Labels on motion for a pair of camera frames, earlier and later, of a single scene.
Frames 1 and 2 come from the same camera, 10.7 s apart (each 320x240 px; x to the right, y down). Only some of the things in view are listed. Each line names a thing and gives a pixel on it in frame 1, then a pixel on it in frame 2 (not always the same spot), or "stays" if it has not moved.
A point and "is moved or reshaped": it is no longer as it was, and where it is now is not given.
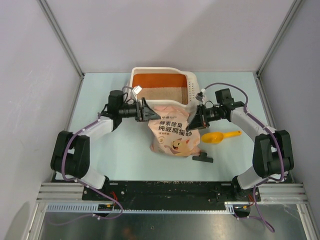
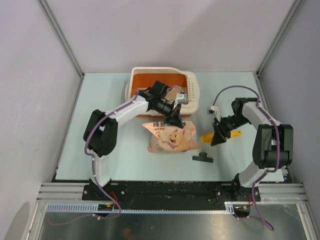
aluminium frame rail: x=269 y=193 stays
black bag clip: x=203 y=157 stays
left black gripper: x=143 y=112 to x=174 y=116
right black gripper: x=197 y=122 to x=218 y=138
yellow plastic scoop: x=217 y=137 stays
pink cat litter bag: x=170 y=135 is moved or reshaped
